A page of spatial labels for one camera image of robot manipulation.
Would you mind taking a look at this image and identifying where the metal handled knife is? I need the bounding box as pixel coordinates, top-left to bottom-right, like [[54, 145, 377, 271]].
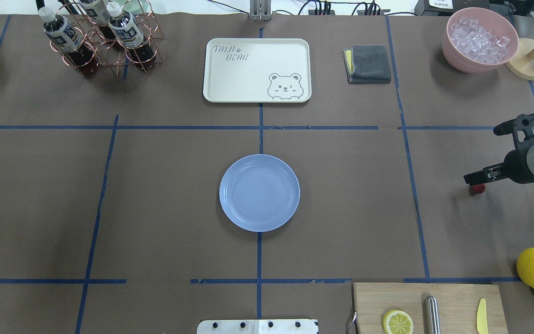
[[424, 295, 441, 334]]

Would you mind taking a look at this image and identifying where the lemon half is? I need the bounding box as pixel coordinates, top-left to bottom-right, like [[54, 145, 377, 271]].
[[381, 309, 414, 334]]

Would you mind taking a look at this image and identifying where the red strawberry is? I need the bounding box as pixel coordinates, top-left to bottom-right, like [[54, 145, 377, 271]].
[[469, 184, 486, 194]]

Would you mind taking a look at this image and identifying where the pink bowl of ice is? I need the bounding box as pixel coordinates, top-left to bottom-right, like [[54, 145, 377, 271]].
[[442, 7, 519, 73]]

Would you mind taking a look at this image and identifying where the blue plate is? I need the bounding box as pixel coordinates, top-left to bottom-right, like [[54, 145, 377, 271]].
[[218, 154, 301, 232]]

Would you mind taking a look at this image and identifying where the copper wire bottle rack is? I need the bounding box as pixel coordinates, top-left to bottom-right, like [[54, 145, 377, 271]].
[[37, 0, 164, 74]]

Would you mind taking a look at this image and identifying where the tea bottle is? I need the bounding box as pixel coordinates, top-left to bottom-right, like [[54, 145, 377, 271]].
[[38, 6, 98, 76], [78, 0, 116, 41], [106, 1, 156, 71]]

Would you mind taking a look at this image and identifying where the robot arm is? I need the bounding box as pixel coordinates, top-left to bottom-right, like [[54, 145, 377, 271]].
[[463, 137, 534, 190]]

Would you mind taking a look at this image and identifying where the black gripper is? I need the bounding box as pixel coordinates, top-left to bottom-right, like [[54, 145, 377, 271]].
[[464, 150, 533, 186]]

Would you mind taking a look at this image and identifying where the white bear tray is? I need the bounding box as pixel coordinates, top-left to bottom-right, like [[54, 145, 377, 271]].
[[202, 38, 312, 103]]

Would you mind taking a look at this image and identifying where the green bowl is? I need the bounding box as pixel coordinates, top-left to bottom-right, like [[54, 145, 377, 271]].
[[121, 0, 153, 15]]

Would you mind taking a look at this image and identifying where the tea bottle middle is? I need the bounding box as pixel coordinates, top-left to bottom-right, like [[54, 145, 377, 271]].
[[106, 1, 156, 71]]

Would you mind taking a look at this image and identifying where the tea bottle front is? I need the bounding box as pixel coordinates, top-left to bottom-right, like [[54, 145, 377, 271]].
[[38, 6, 98, 76]]

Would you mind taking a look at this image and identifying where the aluminium frame post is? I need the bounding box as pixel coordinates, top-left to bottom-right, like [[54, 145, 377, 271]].
[[249, 0, 273, 21]]

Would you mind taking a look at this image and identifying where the tea bottle back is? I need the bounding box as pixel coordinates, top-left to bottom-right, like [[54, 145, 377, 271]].
[[78, 0, 116, 41]]

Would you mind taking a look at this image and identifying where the white camera post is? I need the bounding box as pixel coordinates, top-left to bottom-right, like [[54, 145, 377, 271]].
[[197, 319, 319, 334]]

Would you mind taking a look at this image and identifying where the yellow plastic knife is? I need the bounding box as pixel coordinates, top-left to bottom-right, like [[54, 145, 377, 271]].
[[476, 298, 488, 334]]

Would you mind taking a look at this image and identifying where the wooden cutting board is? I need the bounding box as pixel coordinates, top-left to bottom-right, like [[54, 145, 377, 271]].
[[352, 282, 509, 334]]

